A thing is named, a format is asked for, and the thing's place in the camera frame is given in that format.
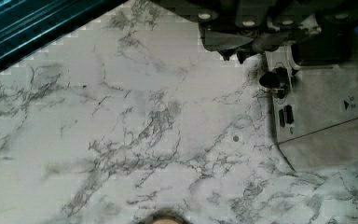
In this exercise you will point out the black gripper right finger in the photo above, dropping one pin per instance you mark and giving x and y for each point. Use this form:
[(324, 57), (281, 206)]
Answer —
[(275, 37)]

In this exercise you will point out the black toaster lever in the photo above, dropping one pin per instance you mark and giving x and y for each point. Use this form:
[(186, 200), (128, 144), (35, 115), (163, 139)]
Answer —
[(275, 80)]

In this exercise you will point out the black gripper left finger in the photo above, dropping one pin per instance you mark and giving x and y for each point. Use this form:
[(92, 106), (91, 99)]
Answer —
[(225, 32)]

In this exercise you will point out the silver two-slot toaster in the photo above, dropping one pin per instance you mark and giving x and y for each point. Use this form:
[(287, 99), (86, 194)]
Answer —
[(316, 112)]

